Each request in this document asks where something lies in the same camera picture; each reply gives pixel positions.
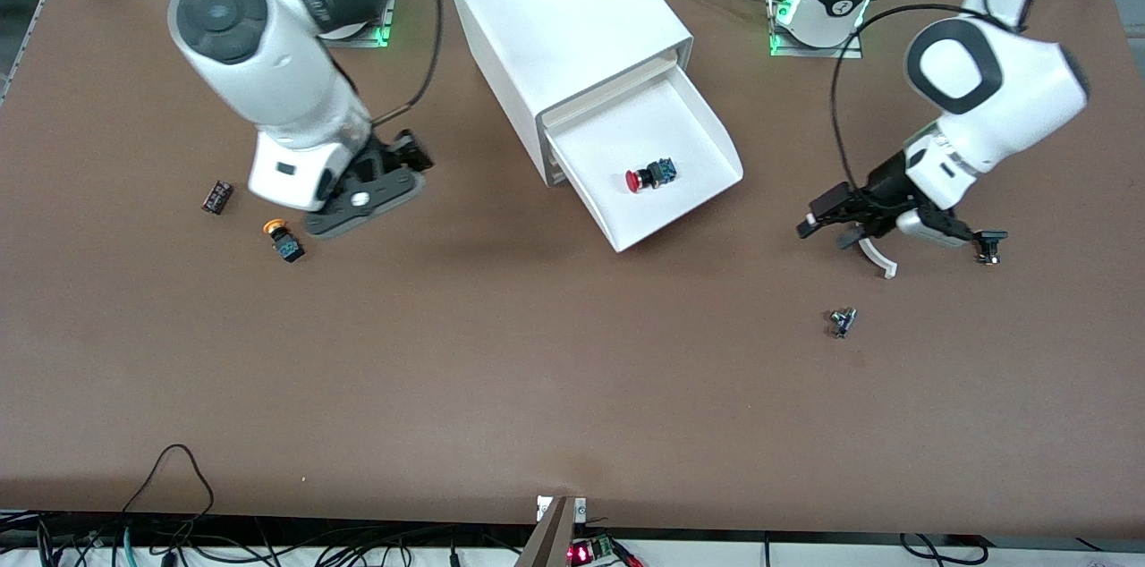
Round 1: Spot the white curved plastic arc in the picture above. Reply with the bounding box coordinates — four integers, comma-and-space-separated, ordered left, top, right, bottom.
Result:
857, 234, 899, 280

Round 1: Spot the orange push button switch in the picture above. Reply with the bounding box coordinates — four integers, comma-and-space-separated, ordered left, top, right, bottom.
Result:
263, 218, 307, 264

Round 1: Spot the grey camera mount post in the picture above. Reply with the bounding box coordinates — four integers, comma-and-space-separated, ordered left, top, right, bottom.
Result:
513, 495, 588, 567

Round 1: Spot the circuit board with red light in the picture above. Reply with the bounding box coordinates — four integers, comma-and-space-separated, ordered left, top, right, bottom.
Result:
565, 533, 620, 567

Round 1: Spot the red push button switch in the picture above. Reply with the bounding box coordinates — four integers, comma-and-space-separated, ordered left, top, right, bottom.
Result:
625, 157, 679, 195

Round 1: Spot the black looped cable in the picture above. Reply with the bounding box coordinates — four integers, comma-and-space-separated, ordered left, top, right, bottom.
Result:
120, 444, 216, 543

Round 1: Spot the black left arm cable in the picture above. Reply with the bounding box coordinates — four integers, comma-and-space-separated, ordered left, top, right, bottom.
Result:
830, 2, 987, 194

